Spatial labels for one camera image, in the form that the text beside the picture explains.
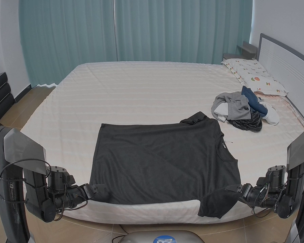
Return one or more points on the black chest of drawers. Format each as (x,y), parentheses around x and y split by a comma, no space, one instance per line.
(0,97)

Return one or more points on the pile of clothes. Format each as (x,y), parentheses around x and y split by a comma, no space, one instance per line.
(238,107)

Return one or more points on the white printed pillow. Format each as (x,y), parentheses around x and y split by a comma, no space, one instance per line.
(255,77)

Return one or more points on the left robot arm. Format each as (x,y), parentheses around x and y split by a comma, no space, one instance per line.
(22,148)

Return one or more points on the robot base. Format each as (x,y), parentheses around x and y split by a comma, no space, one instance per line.
(147,238)

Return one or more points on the black T-shirt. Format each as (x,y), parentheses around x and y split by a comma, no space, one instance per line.
(154,161)

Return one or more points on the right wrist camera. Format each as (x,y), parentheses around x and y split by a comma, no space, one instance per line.
(262,181)

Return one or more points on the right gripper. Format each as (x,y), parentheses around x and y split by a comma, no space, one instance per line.
(253,195)

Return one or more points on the blue-green curtain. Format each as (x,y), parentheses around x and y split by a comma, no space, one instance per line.
(179,21)
(65,29)

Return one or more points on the bed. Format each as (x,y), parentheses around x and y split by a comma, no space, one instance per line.
(141,92)

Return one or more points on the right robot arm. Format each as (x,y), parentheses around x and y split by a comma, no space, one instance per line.
(301,148)

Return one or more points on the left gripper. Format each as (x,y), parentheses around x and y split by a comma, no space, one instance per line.
(79,195)

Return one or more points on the grey bedside table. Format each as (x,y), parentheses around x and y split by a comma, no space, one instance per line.
(243,51)

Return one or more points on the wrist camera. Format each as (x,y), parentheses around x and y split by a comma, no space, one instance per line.
(71,180)
(262,181)

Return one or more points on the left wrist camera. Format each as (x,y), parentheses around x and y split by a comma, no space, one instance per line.
(71,180)

